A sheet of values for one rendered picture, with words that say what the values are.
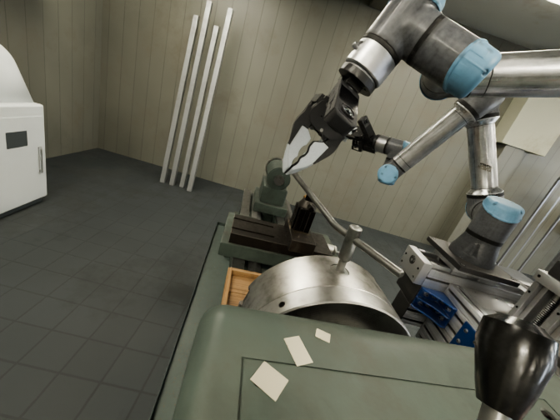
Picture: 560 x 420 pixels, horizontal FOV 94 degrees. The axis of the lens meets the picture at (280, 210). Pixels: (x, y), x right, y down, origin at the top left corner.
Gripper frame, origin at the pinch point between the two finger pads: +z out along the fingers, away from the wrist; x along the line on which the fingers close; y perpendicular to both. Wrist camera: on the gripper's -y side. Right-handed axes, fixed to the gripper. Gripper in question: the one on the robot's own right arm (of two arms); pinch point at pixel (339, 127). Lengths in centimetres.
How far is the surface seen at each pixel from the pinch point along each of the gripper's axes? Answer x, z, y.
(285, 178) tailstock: -21.8, 23.0, 26.5
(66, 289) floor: -152, 109, 58
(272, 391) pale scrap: -96, -57, -49
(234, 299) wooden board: -90, -20, 1
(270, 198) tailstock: -33, 27, 36
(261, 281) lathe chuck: -86, -40, -30
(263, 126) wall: 129, 224, 136
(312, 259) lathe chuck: -77, -45, -31
